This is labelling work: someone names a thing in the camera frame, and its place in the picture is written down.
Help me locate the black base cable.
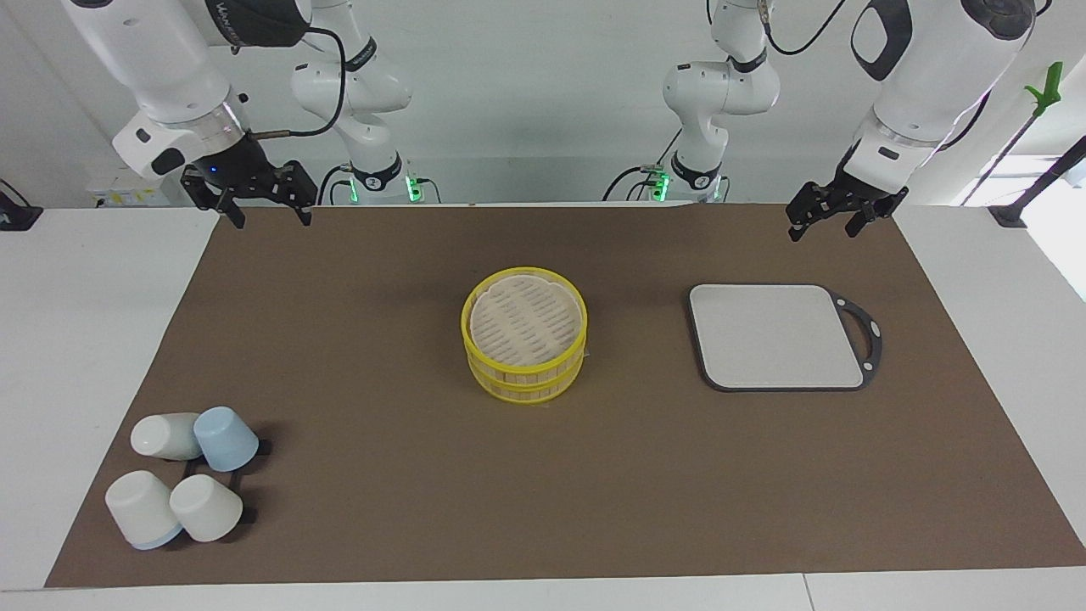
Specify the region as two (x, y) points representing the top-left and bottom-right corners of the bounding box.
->
(602, 127), (684, 203)
(315, 163), (358, 207)

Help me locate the grey cutting board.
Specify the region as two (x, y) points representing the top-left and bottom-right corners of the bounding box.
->
(685, 283), (884, 394)

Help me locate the brown table mat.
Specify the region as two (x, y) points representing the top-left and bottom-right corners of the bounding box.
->
(44, 203), (1086, 589)

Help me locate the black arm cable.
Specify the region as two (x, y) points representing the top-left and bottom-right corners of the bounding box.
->
(242, 25), (350, 142)
(758, 0), (995, 155)

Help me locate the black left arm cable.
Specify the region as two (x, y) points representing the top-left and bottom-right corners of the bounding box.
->
(758, 0), (995, 155)

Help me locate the yellow bamboo steamer lid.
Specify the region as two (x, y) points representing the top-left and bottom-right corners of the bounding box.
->
(461, 266), (589, 381)

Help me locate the white cup with blue rim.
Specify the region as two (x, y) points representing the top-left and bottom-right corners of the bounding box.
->
(129, 412), (205, 462)
(104, 469), (185, 552)

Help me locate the light blue plastic cup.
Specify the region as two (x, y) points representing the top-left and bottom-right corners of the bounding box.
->
(193, 406), (261, 474)

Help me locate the green tipped pole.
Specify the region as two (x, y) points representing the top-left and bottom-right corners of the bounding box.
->
(960, 61), (1066, 208)

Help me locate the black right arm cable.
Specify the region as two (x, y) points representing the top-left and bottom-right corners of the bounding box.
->
(242, 25), (350, 142)

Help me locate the white plastic cup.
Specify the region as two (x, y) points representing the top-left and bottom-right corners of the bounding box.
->
(169, 474), (245, 544)

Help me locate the yellow bamboo steamer basket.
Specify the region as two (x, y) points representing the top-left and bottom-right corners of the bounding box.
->
(467, 344), (588, 406)

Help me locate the black cup rack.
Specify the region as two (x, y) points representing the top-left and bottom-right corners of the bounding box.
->
(182, 436), (273, 529)

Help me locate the white cardboard box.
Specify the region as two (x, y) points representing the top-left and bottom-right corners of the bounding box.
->
(84, 163), (184, 208)

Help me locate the black clamp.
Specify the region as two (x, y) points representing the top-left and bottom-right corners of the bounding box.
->
(0, 178), (44, 233)

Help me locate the black stand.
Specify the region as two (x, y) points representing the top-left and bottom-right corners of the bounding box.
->
(988, 134), (1086, 229)

